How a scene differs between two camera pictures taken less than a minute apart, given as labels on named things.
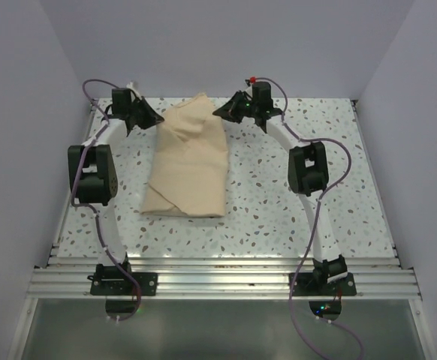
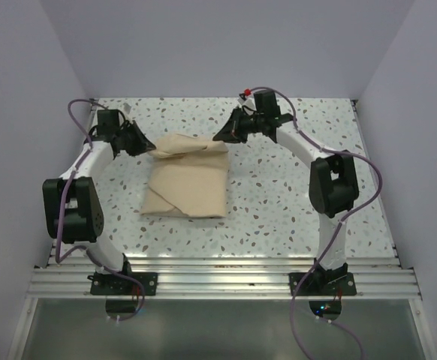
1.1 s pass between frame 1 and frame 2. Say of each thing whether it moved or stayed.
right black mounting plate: stayed
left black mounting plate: stayed
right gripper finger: moved
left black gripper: moved
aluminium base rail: stayed
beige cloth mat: moved
